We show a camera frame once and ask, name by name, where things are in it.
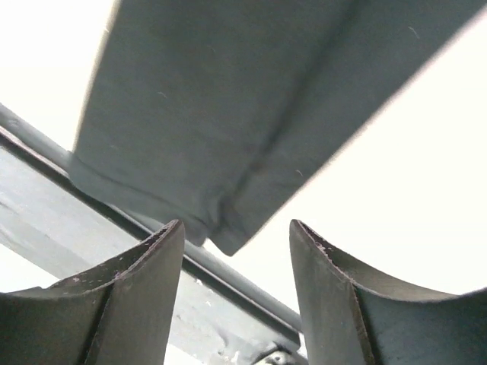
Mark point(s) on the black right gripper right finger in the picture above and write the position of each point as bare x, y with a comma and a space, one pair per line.
352, 313

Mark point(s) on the black t-shirt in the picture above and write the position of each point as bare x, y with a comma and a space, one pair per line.
216, 112

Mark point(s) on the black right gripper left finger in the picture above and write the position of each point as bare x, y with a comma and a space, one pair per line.
117, 312

